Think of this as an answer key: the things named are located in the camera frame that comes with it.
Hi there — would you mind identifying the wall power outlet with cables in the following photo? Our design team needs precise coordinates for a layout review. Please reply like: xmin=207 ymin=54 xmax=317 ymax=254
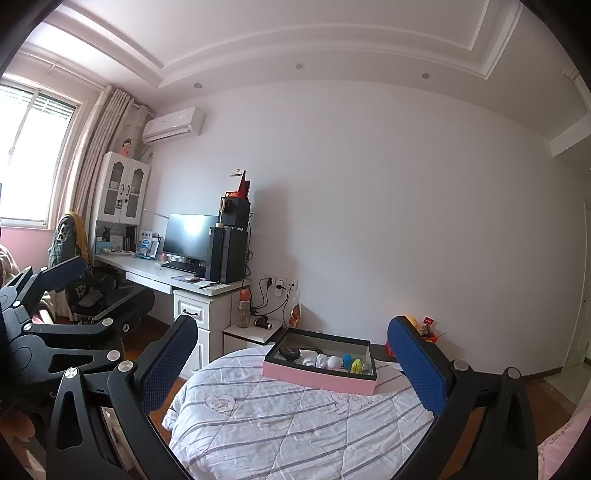
xmin=250 ymin=276 xmax=298 ymax=320

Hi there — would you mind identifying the black keyboard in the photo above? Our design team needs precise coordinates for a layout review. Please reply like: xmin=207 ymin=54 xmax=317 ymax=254
xmin=161 ymin=261 xmax=205 ymax=278

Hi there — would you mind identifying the black computer tower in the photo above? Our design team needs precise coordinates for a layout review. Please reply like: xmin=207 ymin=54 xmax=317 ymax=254
xmin=205 ymin=227 xmax=249 ymax=284

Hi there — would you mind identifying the white air conditioner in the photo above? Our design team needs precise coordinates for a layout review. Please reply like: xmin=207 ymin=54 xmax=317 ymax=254
xmin=142 ymin=107 xmax=205 ymax=145

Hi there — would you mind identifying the low black white side table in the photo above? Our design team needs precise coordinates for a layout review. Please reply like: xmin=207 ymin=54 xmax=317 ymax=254
xmin=222 ymin=320 xmax=284 ymax=354

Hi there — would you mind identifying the orange cap bottle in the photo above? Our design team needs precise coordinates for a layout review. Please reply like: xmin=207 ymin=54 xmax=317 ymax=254
xmin=236 ymin=288 xmax=250 ymax=328

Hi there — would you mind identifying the beige curtain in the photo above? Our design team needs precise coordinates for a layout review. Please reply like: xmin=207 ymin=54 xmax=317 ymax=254
xmin=58 ymin=85 xmax=153 ymax=228

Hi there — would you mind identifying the yellow highlighter marker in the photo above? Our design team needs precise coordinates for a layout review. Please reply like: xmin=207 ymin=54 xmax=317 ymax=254
xmin=349 ymin=358 xmax=363 ymax=375

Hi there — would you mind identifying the red decorated box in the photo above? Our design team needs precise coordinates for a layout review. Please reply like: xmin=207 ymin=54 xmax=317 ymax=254
xmin=387 ymin=316 xmax=438 ymax=359

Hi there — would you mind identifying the black box stack with red item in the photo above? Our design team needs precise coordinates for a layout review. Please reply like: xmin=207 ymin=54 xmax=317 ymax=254
xmin=218 ymin=170 xmax=250 ymax=230

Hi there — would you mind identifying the pink storage box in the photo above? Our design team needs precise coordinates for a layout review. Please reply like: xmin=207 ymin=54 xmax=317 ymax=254
xmin=263 ymin=328 xmax=377 ymax=396

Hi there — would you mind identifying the black office chair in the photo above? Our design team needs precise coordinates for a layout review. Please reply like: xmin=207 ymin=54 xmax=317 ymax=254
xmin=48 ymin=212 xmax=133 ymax=324

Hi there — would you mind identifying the window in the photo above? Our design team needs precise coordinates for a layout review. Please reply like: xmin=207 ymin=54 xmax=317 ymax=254
xmin=1 ymin=82 xmax=77 ymax=228

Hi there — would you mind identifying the black computer monitor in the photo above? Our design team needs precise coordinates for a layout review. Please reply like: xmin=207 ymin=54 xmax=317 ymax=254
xmin=163 ymin=214 xmax=217 ymax=261

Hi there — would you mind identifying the yellow octopus plush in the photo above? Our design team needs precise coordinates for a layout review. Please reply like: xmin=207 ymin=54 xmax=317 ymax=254
xmin=405 ymin=315 xmax=420 ymax=331

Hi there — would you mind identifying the black remote control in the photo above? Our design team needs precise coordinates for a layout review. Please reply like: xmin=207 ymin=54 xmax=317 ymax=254
xmin=279 ymin=347 xmax=322 ymax=364

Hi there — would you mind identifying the white glass door cabinet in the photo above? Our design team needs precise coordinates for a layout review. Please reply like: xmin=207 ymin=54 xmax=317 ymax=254
xmin=92 ymin=152 xmax=151 ymax=226

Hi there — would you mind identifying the white striped quilted tablecloth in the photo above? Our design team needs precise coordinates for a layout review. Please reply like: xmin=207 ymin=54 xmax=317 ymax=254
xmin=162 ymin=347 xmax=435 ymax=479

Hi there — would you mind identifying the white desk with drawers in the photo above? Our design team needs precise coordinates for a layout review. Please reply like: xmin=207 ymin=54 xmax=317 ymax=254
xmin=95 ymin=254 xmax=243 ymax=380

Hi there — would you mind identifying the white bear figurine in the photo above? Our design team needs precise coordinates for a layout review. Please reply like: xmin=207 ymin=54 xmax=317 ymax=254
xmin=297 ymin=350 xmax=318 ymax=367

